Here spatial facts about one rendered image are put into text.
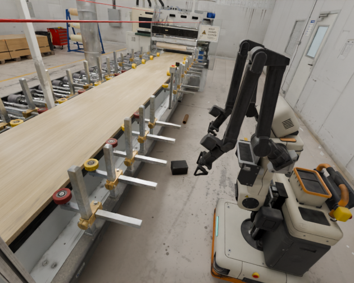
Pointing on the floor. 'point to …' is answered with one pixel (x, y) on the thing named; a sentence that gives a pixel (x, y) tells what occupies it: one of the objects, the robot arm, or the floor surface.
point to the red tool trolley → (58, 36)
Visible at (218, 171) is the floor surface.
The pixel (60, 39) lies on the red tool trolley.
